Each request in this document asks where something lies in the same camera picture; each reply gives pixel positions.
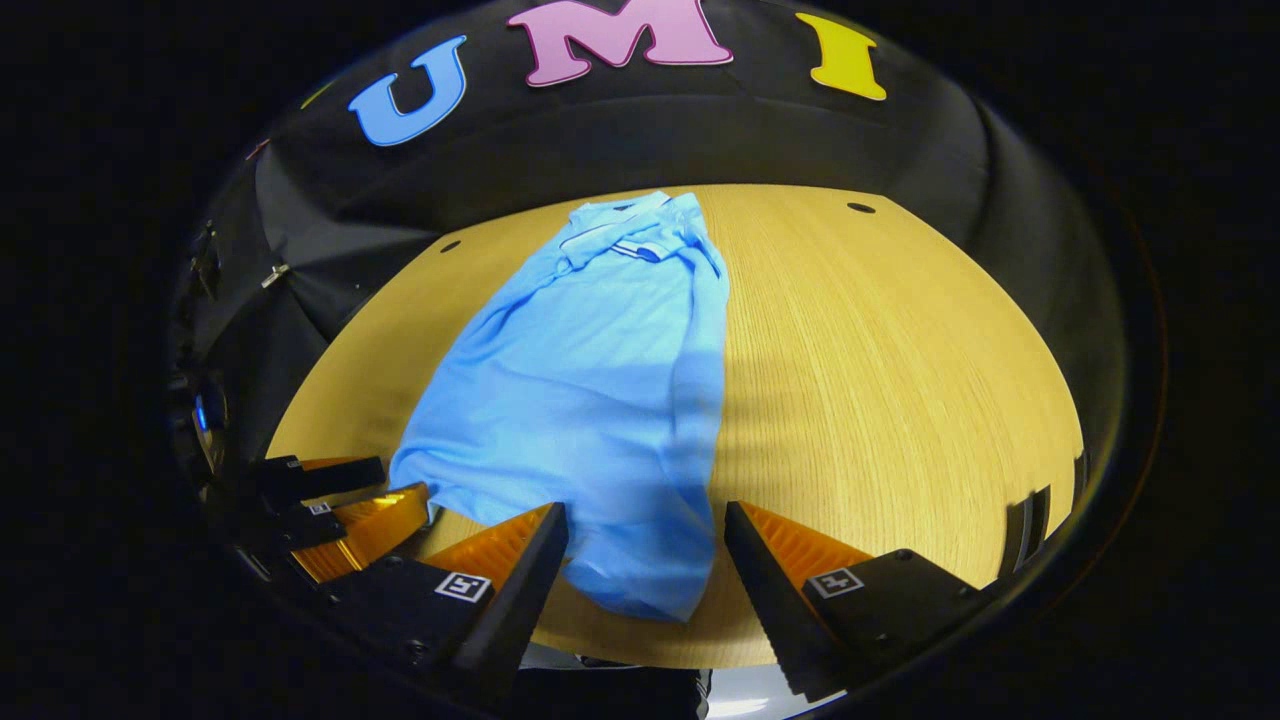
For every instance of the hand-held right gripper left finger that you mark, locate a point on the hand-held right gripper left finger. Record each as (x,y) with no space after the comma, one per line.
(515,610)

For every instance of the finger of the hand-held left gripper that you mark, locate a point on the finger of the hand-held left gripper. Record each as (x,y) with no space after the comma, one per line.
(330,478)
(370,530)

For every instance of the light blue T-shirt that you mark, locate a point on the light blue T-shirt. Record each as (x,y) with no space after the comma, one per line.
(590,400)

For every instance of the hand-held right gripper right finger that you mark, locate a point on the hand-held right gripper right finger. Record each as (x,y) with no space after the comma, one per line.
(775,610)

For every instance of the silver clip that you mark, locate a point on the silver clip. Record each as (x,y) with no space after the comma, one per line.
(275,275)

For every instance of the black backdrop cloth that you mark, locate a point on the black backdrop cloth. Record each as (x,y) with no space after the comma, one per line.
(700,130)

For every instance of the red clip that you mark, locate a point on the red clip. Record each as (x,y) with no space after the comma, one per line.
(258,150)

